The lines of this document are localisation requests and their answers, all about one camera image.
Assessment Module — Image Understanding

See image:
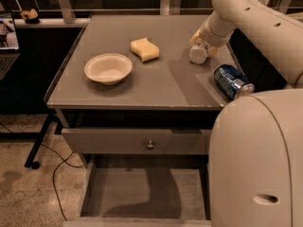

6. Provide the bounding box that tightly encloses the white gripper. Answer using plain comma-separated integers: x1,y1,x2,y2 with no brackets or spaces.
189,11,236,57

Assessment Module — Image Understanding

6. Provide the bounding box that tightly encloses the clear plastic water bottle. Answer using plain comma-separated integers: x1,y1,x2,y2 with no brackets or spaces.
189,44,208,64

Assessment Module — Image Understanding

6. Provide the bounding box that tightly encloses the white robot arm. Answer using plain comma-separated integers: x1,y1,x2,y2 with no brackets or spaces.
194,0,303,227

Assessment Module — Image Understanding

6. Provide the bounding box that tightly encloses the grey drawer cabinet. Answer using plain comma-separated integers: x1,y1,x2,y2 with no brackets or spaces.
44,14,244,172

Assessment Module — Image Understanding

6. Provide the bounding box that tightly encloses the round metal drawer knob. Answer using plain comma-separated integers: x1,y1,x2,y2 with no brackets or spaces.
146,140,154,150

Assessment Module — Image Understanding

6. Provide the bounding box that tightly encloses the grey top drawer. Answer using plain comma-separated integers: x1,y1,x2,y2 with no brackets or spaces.
62,128,210,155

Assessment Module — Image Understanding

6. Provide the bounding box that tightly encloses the open grey middle drawer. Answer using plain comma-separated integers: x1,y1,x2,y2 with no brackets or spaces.
63,155,211,227

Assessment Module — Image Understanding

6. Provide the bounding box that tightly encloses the blue soda can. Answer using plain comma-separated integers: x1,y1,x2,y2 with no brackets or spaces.
214,64,255,99

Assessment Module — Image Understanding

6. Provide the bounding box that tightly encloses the metal window railing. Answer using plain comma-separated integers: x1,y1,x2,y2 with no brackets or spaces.
0,0,303,28

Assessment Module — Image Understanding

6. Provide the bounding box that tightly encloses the yellow wavy sponge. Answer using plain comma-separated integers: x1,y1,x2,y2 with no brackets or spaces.
131,38,160,62

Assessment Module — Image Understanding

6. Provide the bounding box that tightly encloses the white paper bowl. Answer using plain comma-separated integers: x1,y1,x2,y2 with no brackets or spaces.
84,53,133,85

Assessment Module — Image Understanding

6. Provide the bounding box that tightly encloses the yellow object on black base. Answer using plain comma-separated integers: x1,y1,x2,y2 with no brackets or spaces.
20,9,40,24

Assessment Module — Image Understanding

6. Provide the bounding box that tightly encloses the open laptop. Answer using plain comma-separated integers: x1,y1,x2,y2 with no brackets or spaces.
0,11,20,80

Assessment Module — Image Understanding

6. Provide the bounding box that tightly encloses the black floor cable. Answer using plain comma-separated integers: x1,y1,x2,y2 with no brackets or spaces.
0,122,85,222

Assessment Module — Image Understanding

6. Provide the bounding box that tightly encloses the black table leg frame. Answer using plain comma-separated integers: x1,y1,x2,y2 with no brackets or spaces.
0,111,62,169

